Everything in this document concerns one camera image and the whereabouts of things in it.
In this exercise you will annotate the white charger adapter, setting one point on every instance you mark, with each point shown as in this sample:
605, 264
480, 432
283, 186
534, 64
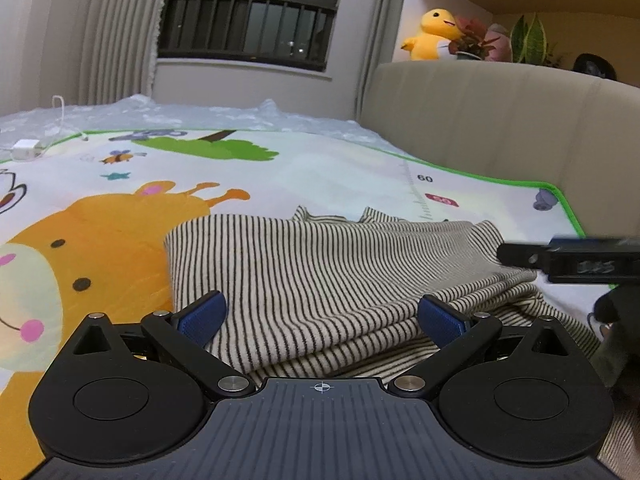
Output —
27, 149

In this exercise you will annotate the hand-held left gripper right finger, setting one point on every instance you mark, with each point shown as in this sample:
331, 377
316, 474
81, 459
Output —
442, 320

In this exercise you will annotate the striped knit garment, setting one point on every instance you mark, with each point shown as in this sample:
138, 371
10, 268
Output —
300, 270

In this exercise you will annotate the yellow duck plush toy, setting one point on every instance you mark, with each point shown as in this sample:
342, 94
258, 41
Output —
431, 35

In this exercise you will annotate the beige padded headboard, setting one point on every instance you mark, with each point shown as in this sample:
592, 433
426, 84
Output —
490, 120

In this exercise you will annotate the green snake plant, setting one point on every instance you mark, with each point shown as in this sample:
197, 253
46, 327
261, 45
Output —
534, 42

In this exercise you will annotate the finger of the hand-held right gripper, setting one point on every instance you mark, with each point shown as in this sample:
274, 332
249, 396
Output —
560, 260

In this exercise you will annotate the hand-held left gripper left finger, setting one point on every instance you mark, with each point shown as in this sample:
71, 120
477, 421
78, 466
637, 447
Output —
202, 317

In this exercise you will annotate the pink plush toy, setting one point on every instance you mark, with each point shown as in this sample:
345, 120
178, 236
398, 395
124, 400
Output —
501, 45

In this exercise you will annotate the giraffe print play mat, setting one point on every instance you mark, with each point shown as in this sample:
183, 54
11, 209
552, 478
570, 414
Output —
100, 240

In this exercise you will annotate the black round object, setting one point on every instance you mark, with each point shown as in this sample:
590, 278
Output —
592, 67

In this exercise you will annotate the beige pleated curtain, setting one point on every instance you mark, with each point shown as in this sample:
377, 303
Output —
117, 30

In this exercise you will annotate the pale printed bedsheet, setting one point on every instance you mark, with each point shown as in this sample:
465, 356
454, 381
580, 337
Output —
200, 115

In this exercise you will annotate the red leaf potted plant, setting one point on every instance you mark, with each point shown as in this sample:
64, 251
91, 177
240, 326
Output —
470, 40

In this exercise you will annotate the dark barred window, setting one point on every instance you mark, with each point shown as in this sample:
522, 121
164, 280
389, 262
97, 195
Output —
250, 15

